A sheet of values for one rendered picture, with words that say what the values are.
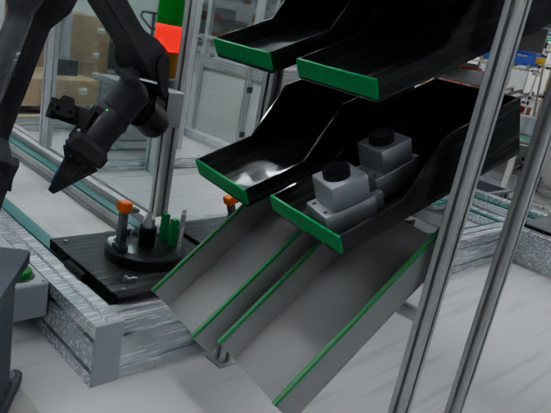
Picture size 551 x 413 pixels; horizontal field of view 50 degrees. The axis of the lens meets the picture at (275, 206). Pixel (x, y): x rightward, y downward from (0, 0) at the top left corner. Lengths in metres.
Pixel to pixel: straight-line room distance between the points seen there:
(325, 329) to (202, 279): 0.22
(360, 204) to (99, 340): 0.44
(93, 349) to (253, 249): 0.27
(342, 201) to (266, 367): 0.24
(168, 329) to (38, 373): 0.19
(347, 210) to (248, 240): 0.27
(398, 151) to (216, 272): 0.33
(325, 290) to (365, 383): 0.31
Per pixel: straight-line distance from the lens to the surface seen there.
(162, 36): 1.19
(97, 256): 1.06
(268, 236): 0.85
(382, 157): 0.67
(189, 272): 0.86
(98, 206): 1.40
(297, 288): 0.78
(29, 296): 0.99
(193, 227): 1.24
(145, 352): 0.95
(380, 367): 1.11
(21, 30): 0.77
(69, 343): 0.96
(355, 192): 0.63
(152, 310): 0.93
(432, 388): 1.10
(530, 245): 1.89
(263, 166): 0.79
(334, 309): 0.75
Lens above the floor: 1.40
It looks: 17 degrees down
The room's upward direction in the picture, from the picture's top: 11 degrees clockwise
